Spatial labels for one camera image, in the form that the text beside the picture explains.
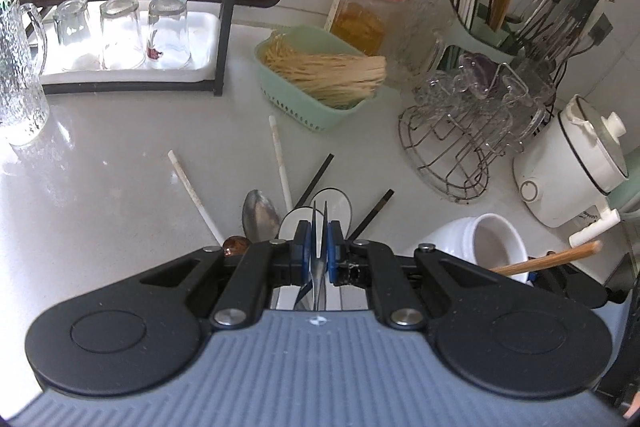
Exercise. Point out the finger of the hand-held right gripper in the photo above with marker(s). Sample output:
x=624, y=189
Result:
x=575, y=284

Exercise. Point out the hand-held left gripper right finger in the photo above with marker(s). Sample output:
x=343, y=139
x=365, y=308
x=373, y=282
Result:
x=335, y=252

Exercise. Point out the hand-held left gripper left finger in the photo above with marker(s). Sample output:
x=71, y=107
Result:
x=305, y=252

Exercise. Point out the wooden chopstick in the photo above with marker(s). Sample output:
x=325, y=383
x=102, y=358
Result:
x=550, y=258

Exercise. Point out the black chopstick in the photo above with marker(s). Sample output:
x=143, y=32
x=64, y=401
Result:
x=317, y=177
x=372, y=212

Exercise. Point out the white oval spatula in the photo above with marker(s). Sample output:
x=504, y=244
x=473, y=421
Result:
x=340, y=197

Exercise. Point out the wooden spoon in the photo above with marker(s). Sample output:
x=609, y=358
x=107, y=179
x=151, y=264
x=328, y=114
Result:
x=235, y=246

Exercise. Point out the white chopstick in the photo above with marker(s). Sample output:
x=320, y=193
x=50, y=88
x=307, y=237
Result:
x=192, y=194
x=280, y=162

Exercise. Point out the white ceramic jar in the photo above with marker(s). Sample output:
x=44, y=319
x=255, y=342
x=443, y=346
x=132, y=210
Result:
x=455, y=237

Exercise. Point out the set of hanging utensils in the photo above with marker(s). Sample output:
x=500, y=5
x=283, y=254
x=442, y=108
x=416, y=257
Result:
x=560, y=17

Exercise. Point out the green kettle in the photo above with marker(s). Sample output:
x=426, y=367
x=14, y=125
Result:
x=625, y=202

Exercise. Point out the white electric cooker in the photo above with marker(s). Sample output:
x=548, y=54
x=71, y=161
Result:
x=555, y=167

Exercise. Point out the green plastic basket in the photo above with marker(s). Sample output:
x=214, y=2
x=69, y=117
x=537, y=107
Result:
x=305, y=109

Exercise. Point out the bundle of bamboo skewers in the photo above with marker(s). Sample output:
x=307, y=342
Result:
x=325, y=74

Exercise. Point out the group of upturned glass cups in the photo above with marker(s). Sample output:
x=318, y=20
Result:
x=465, y=97

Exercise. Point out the clear glass mug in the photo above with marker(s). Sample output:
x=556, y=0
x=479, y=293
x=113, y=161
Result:
x=420, y=37

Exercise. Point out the white tray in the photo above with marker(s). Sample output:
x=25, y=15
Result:
x=205, y=37

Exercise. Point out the red-lid plastic jar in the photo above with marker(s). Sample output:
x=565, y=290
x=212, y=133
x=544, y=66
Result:
x=365, y=12

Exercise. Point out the green chopstick holder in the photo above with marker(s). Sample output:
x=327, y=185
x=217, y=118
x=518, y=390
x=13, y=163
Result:
x=475, y=39

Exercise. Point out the drinking glass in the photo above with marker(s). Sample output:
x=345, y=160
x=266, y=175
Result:
x=169, y=32
x=75, y=37
x=121, y=34

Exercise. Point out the textured glass pitcher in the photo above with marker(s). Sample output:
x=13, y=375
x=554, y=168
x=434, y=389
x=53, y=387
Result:
x=17, y=72

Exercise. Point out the black wall socket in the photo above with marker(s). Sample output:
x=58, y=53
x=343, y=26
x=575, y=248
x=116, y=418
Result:
x=602, y=29

